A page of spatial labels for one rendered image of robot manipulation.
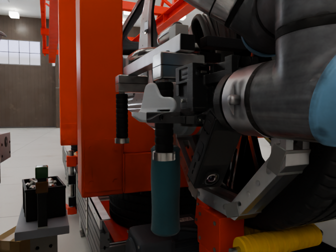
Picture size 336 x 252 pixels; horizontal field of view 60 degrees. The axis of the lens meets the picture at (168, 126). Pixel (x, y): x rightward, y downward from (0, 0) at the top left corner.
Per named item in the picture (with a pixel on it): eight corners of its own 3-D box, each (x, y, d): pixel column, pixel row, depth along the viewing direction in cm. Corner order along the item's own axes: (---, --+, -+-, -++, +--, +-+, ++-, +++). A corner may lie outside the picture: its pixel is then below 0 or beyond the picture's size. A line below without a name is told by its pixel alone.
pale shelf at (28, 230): (69, 233, 101) (69, 225, 101) (14, 241, 95) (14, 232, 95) (63, 199, 141) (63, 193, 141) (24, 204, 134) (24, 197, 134)
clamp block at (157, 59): (205, 80, 56) (205, 52, 55) (161, 78, 52) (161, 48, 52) (193, 83, 60) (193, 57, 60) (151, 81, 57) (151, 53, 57)
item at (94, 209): (120, 268, 126) (119, 218, 125) (98, 272, 122) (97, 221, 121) (73, 168, 354) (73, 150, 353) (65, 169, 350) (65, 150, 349)
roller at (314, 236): (330, 247, 77) (330, 225, 77) (237, 270, 66) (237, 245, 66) (311, 238, 83) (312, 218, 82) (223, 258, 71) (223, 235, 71)
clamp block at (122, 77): (148, 92, 87) (148, 74, 87) (118, 91, 84) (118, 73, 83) (143, 93, 92) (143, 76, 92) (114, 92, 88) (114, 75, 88)
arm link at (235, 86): (304, 137, 30) (237, 140, 27) (272, 134, 34) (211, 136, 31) (305, 62, 29) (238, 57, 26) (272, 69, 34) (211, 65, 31)
